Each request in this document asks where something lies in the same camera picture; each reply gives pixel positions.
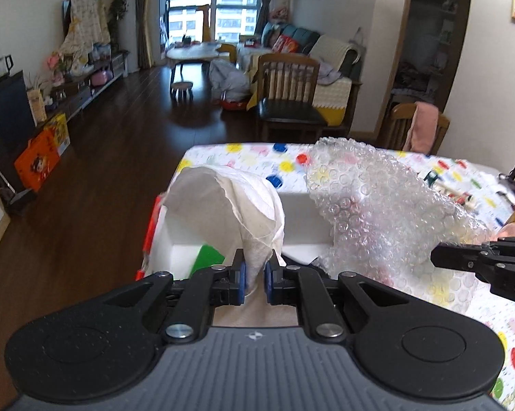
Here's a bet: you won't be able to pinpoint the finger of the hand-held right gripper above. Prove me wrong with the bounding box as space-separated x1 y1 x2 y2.
430 235 515 271

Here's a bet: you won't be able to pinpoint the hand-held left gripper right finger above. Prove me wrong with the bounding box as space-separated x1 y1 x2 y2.
263 250 408 343

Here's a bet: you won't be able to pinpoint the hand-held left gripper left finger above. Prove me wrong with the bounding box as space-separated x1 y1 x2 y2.
104 249 246 343

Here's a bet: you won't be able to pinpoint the white foam box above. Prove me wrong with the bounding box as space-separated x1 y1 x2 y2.
152 190 340 284

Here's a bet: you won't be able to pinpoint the white gauze cloth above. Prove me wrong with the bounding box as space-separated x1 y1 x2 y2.
162 165 286 296

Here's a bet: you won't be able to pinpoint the clear bubble wrap sheet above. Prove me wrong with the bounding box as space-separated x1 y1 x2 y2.
304 137 494 314

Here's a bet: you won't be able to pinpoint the green sponge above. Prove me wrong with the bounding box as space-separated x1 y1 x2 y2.
191 244 227 280

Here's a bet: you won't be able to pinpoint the small toy figures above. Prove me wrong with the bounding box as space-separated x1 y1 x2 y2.
423 170 477 211

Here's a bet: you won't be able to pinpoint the balloon print tablecloth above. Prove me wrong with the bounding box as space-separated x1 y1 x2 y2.
167 141 515 411

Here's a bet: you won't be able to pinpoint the pink towel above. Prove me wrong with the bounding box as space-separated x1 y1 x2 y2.
404 102 440 154

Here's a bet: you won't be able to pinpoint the wooden chair with towel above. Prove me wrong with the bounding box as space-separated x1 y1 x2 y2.
381 102 450 155

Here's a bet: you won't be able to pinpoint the wooden chair with black seat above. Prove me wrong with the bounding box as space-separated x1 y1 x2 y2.
255 53 327 143

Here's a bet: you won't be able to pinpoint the small wooden stool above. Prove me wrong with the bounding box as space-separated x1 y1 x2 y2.
170 81 194 102

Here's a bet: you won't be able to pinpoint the white grey cloth bundle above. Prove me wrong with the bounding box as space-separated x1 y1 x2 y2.
208 59 252 102

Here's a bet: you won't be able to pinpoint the sofa with cream cover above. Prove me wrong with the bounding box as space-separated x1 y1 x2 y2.
239 23 363 128

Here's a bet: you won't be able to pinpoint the wooden bookshelf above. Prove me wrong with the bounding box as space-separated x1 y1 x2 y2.
389 0 473 110

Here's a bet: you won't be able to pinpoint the low wooden table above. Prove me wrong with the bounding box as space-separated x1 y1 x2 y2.
166 42 237 91

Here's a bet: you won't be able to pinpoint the yellow printed box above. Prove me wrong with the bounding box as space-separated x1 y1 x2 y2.
43 113 71 155

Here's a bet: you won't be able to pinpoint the orange gift box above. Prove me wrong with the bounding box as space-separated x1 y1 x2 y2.
14 129 62 192

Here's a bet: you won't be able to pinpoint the red sofa cushion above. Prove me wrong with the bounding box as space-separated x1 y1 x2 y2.
272 34 301 55

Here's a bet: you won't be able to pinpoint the low television cabinet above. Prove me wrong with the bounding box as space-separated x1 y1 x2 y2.
47 50 130 121

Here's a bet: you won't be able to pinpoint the white standing air conditioner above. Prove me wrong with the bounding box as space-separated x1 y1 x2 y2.
119 0 141 74

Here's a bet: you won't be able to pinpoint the large window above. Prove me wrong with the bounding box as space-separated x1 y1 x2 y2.
158 0 267 46

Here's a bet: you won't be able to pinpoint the brown window curtain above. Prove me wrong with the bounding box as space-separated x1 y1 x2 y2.
134 0 156 70

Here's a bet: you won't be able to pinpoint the pink artificial flowers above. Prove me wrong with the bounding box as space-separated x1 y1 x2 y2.
47 51 72 84

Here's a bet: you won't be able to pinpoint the black cabinet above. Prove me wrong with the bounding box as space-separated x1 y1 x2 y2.
0 71 36 155

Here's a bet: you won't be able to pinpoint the cloth covered television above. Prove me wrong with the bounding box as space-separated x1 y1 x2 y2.
60 0 113 74

